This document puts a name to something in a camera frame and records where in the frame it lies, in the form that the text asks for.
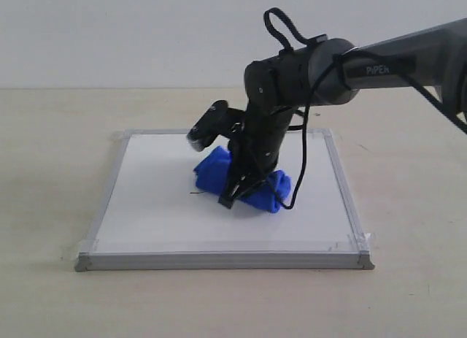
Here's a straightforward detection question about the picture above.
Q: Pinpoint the black cable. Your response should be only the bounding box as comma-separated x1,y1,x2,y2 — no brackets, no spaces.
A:
263,8,467,210

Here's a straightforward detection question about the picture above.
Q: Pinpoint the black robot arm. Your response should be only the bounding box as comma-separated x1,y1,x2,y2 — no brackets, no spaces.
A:
219,19,466,207

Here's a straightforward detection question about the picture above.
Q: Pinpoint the clear tape back left corner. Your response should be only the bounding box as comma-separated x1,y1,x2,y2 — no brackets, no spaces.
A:
109,130,141,142

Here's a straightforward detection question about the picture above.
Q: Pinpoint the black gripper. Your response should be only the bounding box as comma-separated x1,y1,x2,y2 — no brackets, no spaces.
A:
218,104,294,209

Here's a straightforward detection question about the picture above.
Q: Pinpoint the blue microfiber cloth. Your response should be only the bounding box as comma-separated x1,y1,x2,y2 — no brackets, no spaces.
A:
193,146,291,213

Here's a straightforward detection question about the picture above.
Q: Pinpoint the clear tape front left corner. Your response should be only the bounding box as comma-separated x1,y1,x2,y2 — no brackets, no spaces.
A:
60,239,99,262

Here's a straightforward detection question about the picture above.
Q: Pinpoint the black wrist camera with heatsink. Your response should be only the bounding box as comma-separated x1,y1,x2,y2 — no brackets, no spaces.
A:
186,100,244,152

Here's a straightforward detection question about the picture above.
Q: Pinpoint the white whiteboard with aluminium frame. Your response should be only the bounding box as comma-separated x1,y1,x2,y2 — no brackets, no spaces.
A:
74,129,374,272

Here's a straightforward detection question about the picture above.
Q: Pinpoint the clear tape front right corner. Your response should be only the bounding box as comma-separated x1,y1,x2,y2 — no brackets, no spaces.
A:
328,232,376,253

